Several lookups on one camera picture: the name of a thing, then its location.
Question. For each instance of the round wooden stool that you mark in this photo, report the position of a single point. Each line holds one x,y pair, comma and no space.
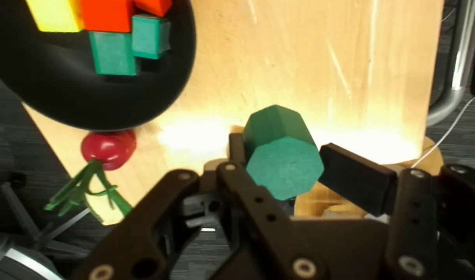
324,204

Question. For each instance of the black office chair base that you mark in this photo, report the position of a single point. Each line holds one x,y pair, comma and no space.
19,218

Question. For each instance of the yellow wooden cube block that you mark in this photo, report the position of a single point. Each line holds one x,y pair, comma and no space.
51,15

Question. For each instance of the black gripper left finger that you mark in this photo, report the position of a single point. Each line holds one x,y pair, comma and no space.
237,150

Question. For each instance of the red radish toy green leaves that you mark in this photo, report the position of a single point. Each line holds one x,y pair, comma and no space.
109,148

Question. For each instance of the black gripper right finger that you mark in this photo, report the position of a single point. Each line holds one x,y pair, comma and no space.
358,179

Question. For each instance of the teal wooden cube block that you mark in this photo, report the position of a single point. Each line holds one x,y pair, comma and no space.
151,38

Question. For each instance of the teal rectangular wooden block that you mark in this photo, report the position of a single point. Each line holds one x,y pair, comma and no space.
112,55

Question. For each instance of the teal hexagonal prism block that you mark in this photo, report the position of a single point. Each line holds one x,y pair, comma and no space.
283,161

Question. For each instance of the black bowl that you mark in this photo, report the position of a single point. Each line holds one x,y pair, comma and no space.
65,103

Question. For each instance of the red wooden block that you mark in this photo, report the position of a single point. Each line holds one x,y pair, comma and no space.
152,7
106,15

